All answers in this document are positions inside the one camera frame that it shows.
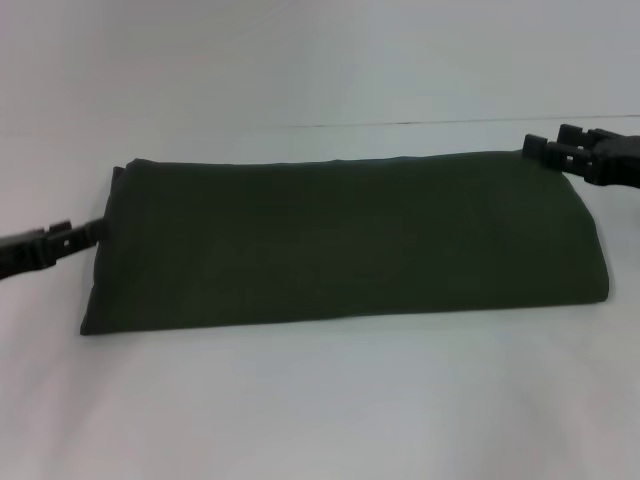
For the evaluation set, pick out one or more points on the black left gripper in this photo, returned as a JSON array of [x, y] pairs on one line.
[[22, 255]]

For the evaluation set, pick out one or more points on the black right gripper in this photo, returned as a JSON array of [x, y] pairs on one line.
[[617, 160]]

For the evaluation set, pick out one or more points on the dark green FREE! t-shirt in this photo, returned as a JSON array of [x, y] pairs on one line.
[[325, 240]]

